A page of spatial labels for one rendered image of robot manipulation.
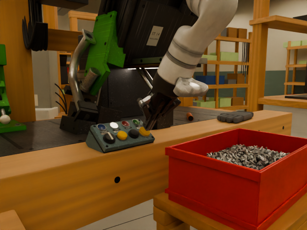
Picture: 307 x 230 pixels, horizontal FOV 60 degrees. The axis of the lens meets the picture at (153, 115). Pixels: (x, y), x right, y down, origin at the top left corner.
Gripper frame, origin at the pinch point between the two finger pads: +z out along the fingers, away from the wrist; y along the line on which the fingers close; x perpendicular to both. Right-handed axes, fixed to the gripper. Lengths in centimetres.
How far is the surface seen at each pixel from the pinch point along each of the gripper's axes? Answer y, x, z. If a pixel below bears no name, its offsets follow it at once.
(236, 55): -578, -307, 141
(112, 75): -14.9, -39.0, 13.0
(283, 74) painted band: -965, -315, 204
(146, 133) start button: 0.5, 1.0, 2.5
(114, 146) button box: 10.2, 2.4, 3.6
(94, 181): 15.9, 6.5, 8.8
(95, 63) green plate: -1.0, -31.7, 3.0
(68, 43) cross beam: -11, -72, 18
